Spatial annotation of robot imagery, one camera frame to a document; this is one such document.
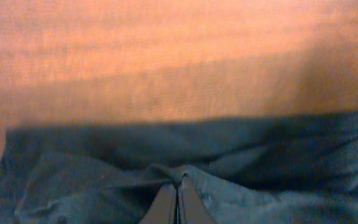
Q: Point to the black nike t-shirt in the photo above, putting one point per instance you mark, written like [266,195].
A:
[296,169]

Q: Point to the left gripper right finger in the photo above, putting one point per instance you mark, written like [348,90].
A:
[191,210]

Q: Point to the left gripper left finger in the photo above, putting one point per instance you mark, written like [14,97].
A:
[163,209]

